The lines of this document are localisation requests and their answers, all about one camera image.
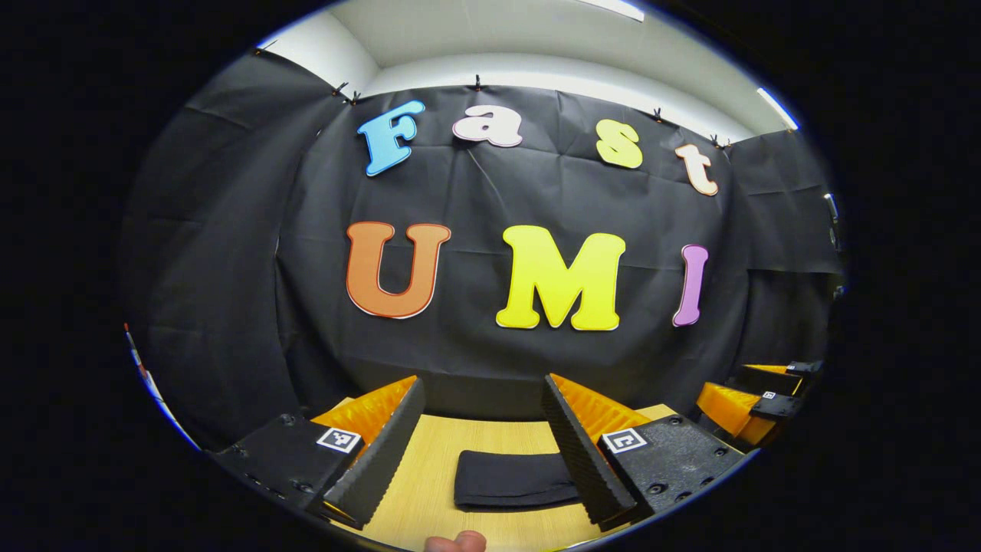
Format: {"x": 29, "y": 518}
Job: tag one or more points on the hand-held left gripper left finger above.
{"x": 383, "y": 460}

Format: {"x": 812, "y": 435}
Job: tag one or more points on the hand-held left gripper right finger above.
{"x": 575, "y": 460}

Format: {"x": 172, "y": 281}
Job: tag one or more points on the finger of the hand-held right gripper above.
{"x": 770, "y": 379}
{"x": 728, "y": 410}

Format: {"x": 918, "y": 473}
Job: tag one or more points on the black jeans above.
{"x": 513, "y": 479}

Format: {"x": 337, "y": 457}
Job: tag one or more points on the white side table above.
{"x": 157, "y": 395}

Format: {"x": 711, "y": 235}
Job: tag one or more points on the narrow ceiling light panel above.
{"x": 778, "y": 107}

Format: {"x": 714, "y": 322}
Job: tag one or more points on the black backdrop cloth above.
{"x": 490, "y": 192}

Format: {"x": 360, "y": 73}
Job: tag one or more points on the wide ceiling light panel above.
{"x": 613, "y": 8}

